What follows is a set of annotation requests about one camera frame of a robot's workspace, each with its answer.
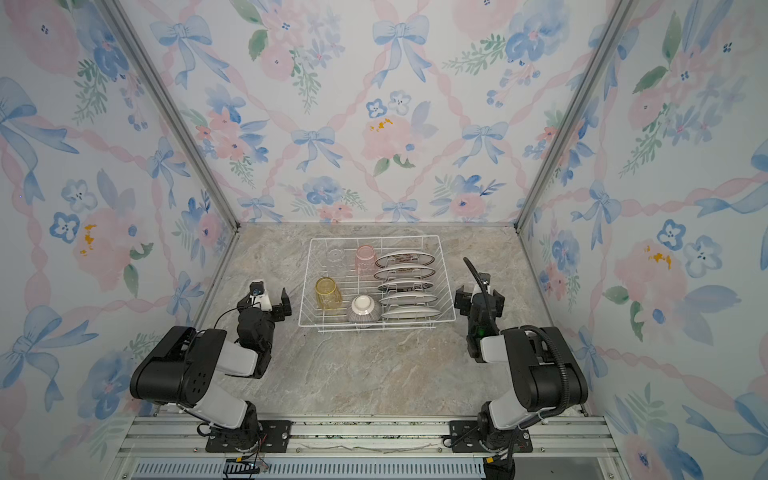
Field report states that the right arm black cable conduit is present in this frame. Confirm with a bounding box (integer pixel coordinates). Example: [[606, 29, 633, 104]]
[[462, 257, 570, 415]]

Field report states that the aluminium rail frame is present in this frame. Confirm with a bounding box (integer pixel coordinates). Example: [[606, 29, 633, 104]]
[[105, 413, 629, 479]]

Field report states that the yellow glass cup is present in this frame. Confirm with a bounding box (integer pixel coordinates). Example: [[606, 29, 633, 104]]
[[315, 277, 343, 311]]

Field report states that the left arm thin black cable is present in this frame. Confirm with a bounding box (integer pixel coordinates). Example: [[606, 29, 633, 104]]
[[212, 305, 241, 331]]

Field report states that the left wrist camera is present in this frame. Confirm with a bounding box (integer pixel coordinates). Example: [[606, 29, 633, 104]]
[[249, 280, 266, 298]]

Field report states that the right aluminium corner post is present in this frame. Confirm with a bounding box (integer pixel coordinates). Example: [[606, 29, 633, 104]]
[[514, 0, 636, 236]]

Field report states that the white wire dish rack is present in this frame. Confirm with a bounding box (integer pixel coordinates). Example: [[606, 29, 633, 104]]
[[299, 235, 456, 333]]

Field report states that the white plate with clover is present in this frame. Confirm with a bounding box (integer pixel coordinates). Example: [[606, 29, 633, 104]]
[[380, 291, 438, 306]]

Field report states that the left aluminium corner post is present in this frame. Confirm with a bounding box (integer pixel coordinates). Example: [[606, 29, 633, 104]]
[[95, 1, 240, 232]]

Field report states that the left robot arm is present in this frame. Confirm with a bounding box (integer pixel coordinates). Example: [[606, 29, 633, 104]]
[[129, 280, 292, 452]]

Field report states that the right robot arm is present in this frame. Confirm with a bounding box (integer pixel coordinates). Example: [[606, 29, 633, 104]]
[[454, 287, 589, 451]]

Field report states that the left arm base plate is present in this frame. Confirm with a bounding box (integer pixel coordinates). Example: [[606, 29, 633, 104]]
[[205, 420, 293, 454]]

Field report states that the aluminium corner post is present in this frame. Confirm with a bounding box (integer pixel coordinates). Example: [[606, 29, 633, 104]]
[[514, 0, 636, 236], [95, 1, 240, 232]]

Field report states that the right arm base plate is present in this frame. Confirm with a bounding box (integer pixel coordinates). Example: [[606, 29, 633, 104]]
[[442, 420, 533, 454]]

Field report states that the green rimmed white plate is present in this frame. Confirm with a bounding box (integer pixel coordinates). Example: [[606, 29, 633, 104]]
[[377, 278, 434, 293]]

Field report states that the clear glass cup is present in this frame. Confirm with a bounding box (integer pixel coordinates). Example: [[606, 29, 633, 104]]
[[325, 244, 345, 266]]

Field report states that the plate with red characters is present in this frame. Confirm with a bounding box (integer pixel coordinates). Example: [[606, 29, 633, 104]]
[[373, 264, 436, 281], [375, 250, 436, 268]]

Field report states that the pink glass cup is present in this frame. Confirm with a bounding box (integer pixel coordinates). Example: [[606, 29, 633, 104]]
[[355, 245, 377, 276]]

